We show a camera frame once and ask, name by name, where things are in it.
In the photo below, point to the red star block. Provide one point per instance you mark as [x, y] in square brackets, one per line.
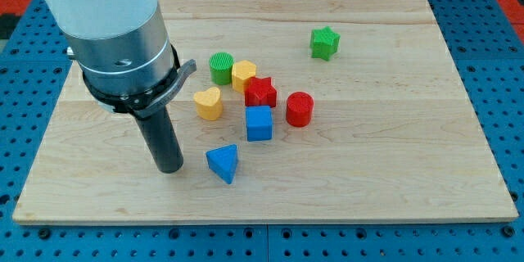
[261, 92]

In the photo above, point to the blue triangle block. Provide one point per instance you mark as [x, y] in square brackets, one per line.
[223, 162]

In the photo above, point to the yellow heart block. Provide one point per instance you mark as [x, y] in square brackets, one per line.
[208, 103]

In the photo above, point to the green cylinder block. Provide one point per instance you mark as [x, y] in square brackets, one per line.
[221, 64]

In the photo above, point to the red cylinder block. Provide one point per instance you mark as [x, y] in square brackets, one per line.
[299, 109]

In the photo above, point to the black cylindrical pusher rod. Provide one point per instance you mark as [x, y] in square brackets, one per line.
[159, 135]

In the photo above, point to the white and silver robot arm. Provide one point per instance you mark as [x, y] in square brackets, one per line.
[110, 21]

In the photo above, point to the blue cube block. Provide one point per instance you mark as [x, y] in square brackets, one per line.
[259, 123]

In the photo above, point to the black clamp ring mount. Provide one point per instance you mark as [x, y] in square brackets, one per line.
[136, 78]

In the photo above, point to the wooden board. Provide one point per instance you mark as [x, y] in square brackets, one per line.
[393, 137]

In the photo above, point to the yellow hexagon block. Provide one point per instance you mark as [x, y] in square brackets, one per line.
[242, 72]

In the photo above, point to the green star block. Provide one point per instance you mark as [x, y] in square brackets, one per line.
[324, 43]

